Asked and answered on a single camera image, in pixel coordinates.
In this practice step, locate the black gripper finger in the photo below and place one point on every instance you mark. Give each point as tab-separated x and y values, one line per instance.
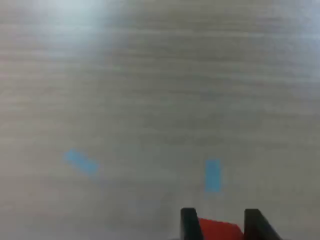
257	227
190	225

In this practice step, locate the small red cube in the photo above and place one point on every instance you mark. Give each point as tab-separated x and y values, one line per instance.
220	230

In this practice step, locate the small blue tape mark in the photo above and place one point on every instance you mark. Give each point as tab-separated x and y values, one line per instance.
81	161
212	176

